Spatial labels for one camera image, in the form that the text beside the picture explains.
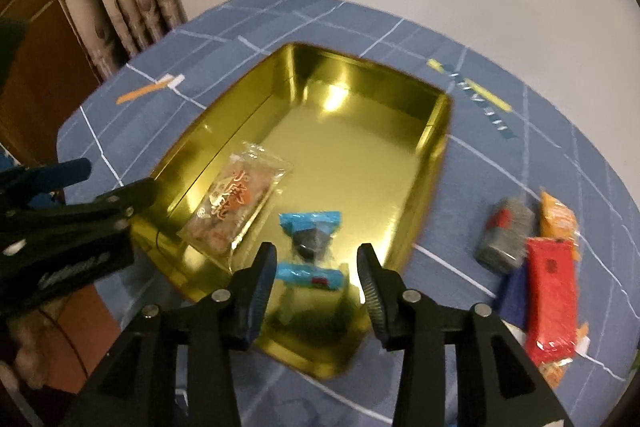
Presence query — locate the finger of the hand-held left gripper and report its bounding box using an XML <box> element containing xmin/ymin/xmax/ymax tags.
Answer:
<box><xmin>0</xmin><ymin>158</ymin><xmax>94</xmax><ymax>212</ymax></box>
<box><xmin>0</xmin><ymin>177</ymin><xmax>157</xmax><ymax>258</ymax></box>

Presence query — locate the blue dark snack packet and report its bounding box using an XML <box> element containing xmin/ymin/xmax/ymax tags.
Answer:
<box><xmin>276</xmin><ymin>211</ymin><xmax>347</xmax><ymax>294</ymax></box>

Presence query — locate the gold tin box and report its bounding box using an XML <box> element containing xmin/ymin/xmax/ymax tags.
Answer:
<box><xmin>129</xmin><ymin>42</ymin><xmax>453</xmax><ymax>380</ymax></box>

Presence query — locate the blue checked tablecloth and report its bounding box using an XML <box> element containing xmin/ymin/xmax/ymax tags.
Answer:
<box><xmin>56</xmin><ymin>0</ymin><xmax>640</xmax><ymax>427</ymax></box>

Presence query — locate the pink printed snack packet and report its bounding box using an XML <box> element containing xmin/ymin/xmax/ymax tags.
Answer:
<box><xmin>474</xmin><ymin>197</ymin><xmax>537</xmax><ymax>275</ymax></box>

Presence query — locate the navy and white snack packet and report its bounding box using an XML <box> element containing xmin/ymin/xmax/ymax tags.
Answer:
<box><xmin>492</xmin><ymin>264</ymin><xmax>531</xmax><ymax>330</ymax></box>

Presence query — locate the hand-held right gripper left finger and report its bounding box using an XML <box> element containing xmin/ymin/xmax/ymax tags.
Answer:
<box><xmin>60</xmin><ymin>241</ymin><xmax>278</xmax><ymax>427</ymax></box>

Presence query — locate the clear orange-print snack packet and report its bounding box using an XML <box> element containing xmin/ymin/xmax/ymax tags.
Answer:
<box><xmin>177</xmin><ymin>142</ymin><xmax>293</xmax><ymax>268</ymax></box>

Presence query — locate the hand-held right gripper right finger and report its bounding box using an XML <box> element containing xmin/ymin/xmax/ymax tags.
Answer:
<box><xmin>356</xmin><ymin>243</ymin><xmax>576</xmax><ymax>427</ymax></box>

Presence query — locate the brown wooden door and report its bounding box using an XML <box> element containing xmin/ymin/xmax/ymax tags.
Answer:
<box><xmin>0</xmin><ymin>0</ymin><xmax>103</xmax><ymax>168</ymax></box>

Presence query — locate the red snack packet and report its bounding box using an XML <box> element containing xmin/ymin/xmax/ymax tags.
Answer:
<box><xmin>522</xmin><ymin>237</ymin><xmax>583</xmax><ymax>365</ymax></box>

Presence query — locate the orange nut snack packet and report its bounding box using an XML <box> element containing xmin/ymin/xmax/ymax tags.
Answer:
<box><xmin>537</xmin><ymin>189</ymin><xmax>581</xmax><ymax>260</ymax></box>

